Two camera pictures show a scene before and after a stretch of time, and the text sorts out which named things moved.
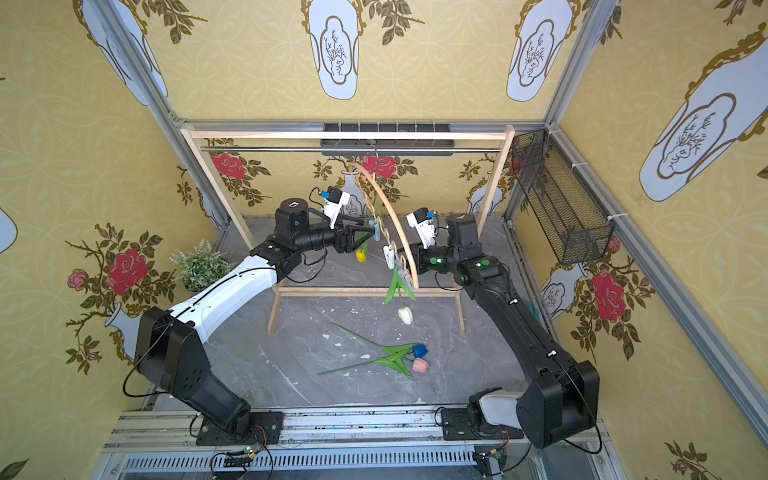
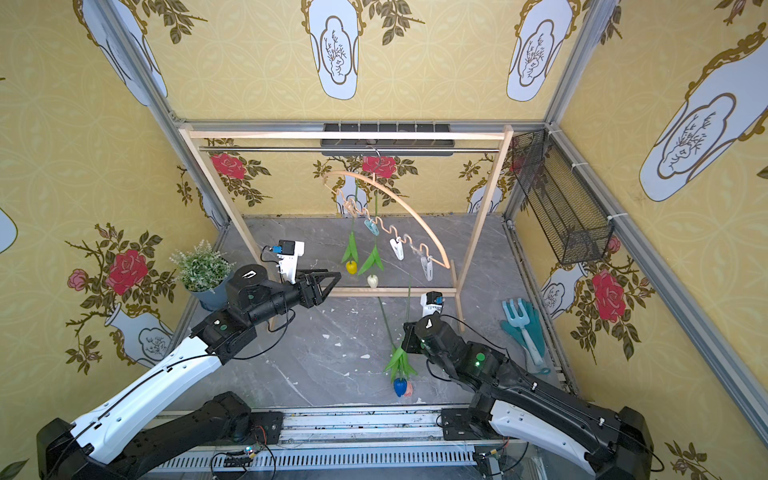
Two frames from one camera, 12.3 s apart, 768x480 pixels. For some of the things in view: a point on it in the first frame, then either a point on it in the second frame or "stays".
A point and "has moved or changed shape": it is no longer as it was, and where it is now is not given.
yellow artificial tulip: x=361 y=254 → x=351 y=255
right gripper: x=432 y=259 → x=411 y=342
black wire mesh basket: x=579 y=225 stays
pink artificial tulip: x=398 y=361 → x=409 y=390
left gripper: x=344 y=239 → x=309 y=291
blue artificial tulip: x=398 y=351 → x=399 y=368
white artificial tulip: x=404 y=313 → x=374 y=261
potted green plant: x=200 y=266 stays
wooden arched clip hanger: x=391 y=257 has moved or changed shape
